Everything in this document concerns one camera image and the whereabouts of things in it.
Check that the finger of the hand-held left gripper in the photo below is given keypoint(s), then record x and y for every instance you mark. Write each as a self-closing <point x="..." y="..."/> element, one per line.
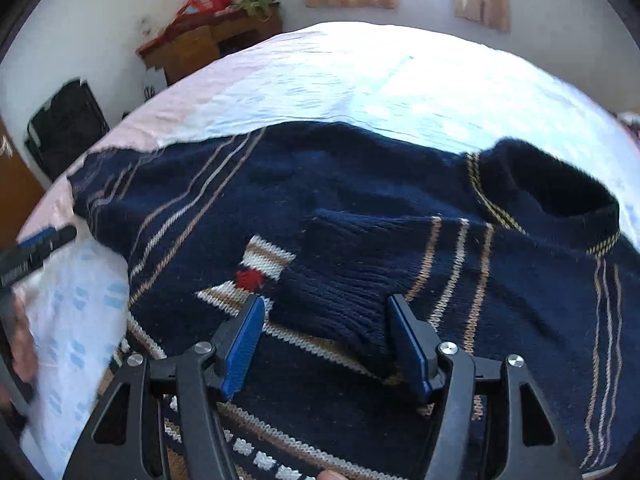
<point x="35" y="250"/>

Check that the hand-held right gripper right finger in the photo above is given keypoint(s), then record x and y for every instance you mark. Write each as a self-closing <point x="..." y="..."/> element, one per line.
<point x="407" y="345"/>

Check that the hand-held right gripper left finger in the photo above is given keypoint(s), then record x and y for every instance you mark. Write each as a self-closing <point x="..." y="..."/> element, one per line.
<point x="242" y="345"/>

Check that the navy striped knit sweater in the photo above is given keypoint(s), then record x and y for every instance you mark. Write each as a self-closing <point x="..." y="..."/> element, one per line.
<point x="350" y="185"/>

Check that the person's left hand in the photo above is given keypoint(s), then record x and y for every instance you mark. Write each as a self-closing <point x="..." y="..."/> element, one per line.
<point x="22" y="345"/>

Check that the brown wooden door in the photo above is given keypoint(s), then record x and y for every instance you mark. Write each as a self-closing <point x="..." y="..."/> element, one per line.
<point x="15" y="190"/>

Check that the black chair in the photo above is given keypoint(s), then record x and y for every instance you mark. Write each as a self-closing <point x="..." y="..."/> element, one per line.
<point x="65" y="130"/>

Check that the wooden desk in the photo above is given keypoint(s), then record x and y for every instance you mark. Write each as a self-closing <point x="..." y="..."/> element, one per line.
<point x="200" y="45"/>

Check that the blue pink bed sheet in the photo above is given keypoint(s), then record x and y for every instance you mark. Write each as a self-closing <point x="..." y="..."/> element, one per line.
<point x="350" y="75"/>

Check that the green bag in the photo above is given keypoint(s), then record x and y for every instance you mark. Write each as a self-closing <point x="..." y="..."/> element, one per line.
<point x="257" y="2"/>

